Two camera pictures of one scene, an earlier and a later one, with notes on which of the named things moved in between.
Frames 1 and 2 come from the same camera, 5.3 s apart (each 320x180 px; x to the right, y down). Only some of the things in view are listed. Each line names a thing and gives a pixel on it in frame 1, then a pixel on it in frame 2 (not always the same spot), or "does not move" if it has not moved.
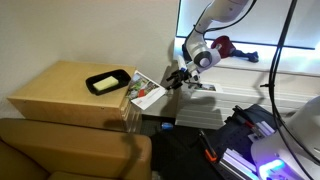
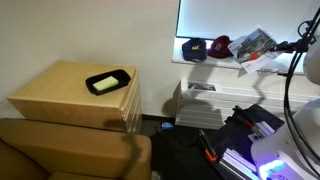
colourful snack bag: x=143 y=92 to x=253 y=49
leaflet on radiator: x=208 y=87 does not move
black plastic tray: x=109 y=81 does not move
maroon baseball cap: x=226 y=46 does not move
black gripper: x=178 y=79 to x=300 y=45
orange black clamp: x=208 y=148 does not move
